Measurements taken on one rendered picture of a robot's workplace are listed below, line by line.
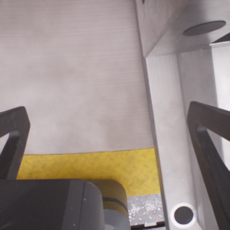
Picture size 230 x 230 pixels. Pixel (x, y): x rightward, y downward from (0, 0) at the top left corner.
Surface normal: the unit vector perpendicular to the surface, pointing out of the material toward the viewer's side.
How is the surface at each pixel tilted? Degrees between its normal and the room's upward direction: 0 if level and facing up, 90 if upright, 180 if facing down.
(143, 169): 0
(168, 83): 0
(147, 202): 0
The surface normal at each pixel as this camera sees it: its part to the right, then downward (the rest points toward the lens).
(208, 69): -0.94, 0.17
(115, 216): 0.35, -0.50
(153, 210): 0.00, 0.07
